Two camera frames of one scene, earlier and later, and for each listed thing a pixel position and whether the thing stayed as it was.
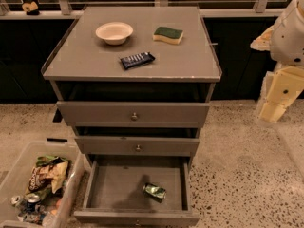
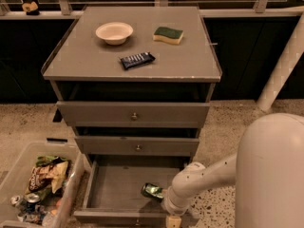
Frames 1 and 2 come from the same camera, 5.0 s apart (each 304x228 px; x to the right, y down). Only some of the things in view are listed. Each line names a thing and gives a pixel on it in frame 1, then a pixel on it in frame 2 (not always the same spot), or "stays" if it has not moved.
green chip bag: [48, 161] stays
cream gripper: [289, 38] → [175, 208]
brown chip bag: [48, 176] stays
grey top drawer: [129, 114] stays
